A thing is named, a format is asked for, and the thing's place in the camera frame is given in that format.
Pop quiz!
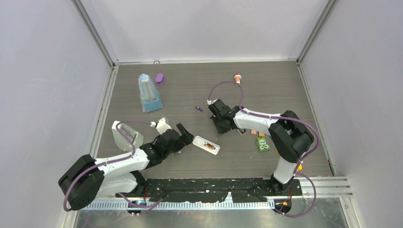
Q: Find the white remote control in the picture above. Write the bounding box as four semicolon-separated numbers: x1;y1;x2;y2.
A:
192;136;221;155

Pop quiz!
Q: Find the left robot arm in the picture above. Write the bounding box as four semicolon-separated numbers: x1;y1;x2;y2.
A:
58;121;194;212

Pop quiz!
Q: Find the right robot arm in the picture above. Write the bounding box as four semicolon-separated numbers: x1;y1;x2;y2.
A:
207;99;314;195

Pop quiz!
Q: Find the small toy figurine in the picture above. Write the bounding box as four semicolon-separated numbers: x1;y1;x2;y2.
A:
234;72;242;85

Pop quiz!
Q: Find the green toy with eyes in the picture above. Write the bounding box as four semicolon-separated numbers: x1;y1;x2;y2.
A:
256;137;270;152

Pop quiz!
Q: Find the white trapezoid block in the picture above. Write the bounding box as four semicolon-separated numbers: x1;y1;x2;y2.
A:
111;121;144;152

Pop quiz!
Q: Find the blue metronome in plastic wrap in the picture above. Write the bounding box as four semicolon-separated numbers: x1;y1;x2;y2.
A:
138;74;163;113

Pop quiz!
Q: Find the purple plastic cap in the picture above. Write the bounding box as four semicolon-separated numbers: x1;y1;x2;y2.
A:
155;73;164;86

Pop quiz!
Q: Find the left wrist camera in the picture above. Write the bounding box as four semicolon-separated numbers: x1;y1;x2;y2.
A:
150;117;172;134

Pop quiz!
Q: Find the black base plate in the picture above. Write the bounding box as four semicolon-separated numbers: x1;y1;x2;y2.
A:
123;178;302;203

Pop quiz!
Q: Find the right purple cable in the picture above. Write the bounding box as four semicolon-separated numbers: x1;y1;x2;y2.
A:
206;81;322;219

